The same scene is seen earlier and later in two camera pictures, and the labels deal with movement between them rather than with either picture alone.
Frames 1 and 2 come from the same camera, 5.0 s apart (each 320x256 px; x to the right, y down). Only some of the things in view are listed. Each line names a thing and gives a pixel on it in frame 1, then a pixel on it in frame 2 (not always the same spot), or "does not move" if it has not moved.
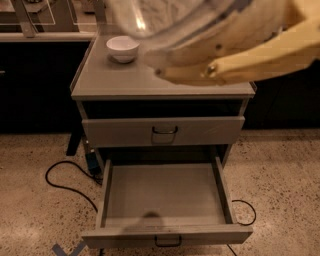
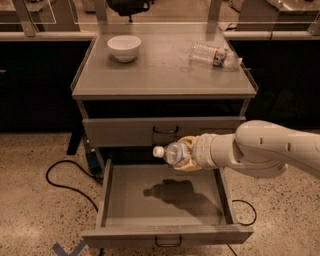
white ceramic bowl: [122, 49] does not move
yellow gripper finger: [266, 19] → [210, 150]
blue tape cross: [74, 252] does not move
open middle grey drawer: [162, 204] does not move
